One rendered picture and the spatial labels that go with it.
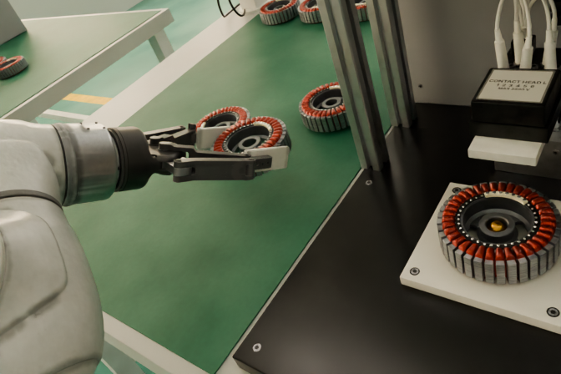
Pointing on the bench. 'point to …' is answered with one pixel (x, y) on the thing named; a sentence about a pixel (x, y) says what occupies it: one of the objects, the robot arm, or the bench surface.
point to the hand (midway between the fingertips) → (250, 146)
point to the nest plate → (514, 300)
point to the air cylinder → (544, 168)
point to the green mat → (223, 198)
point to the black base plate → (395, 329)
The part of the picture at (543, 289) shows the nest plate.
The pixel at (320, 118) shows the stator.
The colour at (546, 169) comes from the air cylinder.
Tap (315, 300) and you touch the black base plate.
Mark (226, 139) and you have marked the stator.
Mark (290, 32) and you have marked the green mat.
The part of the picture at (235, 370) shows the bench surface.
